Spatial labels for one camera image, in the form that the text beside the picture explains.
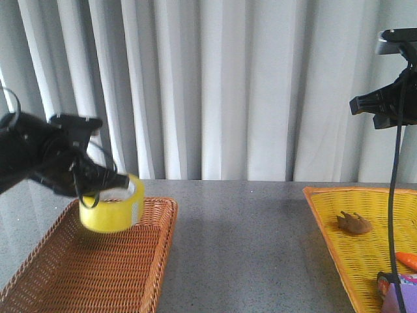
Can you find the yellow wicker basket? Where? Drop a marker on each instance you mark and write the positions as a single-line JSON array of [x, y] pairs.
[[358, 258]]

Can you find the brown wicker basket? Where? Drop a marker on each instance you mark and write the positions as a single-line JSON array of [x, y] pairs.
[[73, 269]]

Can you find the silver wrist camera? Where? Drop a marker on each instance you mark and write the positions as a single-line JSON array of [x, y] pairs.
[[389, 41]]

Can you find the yellow packing tape roll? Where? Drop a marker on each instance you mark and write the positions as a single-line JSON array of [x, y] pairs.
[[114, 210]]

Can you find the purple box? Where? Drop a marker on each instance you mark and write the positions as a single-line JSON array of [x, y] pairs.
[[390, 304]]

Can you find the colourful small can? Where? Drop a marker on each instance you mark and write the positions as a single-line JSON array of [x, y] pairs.
[[384, 280]]

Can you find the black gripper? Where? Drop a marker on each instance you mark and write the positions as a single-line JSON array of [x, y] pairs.
[[384, 102], [67, 169]]

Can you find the brown dried pod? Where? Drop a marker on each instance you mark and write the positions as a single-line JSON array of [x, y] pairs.
[[354, 224]]

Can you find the orange carrot toy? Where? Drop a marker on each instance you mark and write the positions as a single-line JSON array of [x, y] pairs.
[[408, 259]]

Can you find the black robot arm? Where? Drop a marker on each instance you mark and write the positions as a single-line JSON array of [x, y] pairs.
[[23, 137]]

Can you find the grey pleated curtain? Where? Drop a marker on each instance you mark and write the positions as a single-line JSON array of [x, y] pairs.
[[216, 90]]

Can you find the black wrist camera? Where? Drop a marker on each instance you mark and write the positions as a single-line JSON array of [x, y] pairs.
[[78, 129]]

